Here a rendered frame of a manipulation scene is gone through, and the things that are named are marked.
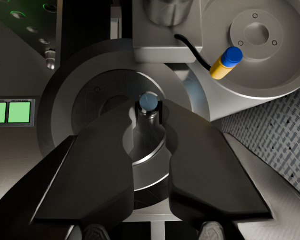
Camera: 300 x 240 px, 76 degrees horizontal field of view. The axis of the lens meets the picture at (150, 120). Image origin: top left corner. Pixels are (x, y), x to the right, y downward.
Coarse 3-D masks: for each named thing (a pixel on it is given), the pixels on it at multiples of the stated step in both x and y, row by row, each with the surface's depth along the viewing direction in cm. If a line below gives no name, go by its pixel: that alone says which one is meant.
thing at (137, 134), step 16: (96, 80) 15; (112, 80) 15; (128, 80) 15; (144, 80) 15; (80, 96) 14; (96, 96) 14; (112, 96) 15; (128, 96) 15; (160, 96) 15; (80, 112) 14; (96, 112) 14; (80, 128) 14; (144, 128) 14; (160, 128) 14; (144, 144) 14; (160, 144) 14; (144, 160) 14
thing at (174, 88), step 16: (80, 64) 16; (96, 64) 16; (112, 64) 16; (128, 64) 16; (144, 64) 16; (160, 64) 16; (64, 80) 16; (80, 80) 16; (160, 80) 16; (176, 80) 16; (64, 96) 16; (176, 96) 16; (64, 112) 15; (64, 128) 15; (160, 160) 15; (144, 176) 15; (160, 176) 15
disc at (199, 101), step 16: (96, 48) 17; (112, 48) 17; (128, 48) 17; (64, 64) 17; (176, 64) 17; (192, 80) 17; (48, 96) 16; (192, 96) 17; (48, 112) 16; (208, 112) 16; (48, 128) 16; (48, 144) 16; (144, 192) 16; (160, 192) 16
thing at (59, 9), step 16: (64, 0) 19; (80, 0) 23; (96, 0) 31; (64, 16) 18; (80, 16) 23; (96, 16) 31; (64, 32) 18; (80, 32) 23; (96, 32) 30; (64, 48) 18; (80, 48) 23
